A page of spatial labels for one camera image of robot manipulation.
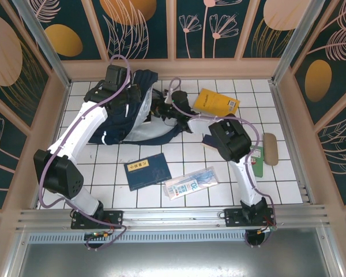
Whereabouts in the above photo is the navy blue backpack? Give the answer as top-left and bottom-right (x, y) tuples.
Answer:
(99, 68), (188, 146)

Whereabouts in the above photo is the thick navy book yellow label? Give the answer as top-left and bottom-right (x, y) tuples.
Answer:
(201, 134), (220, 151)

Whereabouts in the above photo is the thin navy notebook yellow label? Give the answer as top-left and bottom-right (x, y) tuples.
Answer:
(123, 152), (173, 192)

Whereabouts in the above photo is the ruler set clear bag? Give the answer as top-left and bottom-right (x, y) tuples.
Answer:
(162, 165), (220, 201)

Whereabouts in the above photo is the green book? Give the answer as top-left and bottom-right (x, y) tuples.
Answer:
(249, 145), (265, 177)

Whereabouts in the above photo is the beige glasses case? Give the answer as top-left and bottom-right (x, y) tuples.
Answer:
(262, 132), (280, 166)

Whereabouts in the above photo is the grey metal plate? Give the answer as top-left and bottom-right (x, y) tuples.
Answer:
(17, 242), (344, 277)

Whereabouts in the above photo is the aluminium corner post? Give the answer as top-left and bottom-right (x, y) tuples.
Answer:
(11, 0), (73, 89)
(269, 0), (326, 85)

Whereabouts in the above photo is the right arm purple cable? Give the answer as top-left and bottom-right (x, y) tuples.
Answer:
(168, 77), (277, 249)

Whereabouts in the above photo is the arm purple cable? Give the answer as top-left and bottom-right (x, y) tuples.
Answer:
(168, 77), (277, 249)
(39, 54), (133, 251)

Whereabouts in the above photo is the aluminium side rail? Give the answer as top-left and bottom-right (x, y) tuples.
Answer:
(269, 82), (317, 205)

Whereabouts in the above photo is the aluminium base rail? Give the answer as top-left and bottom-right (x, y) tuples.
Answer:
(16, 205), (335, 233)

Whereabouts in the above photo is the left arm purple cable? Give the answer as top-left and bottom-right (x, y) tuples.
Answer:
(39, 54), (133, 251)

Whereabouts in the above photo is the perforated metal cable tray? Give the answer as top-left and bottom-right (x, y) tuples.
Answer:
(27, 233), (321, 244)

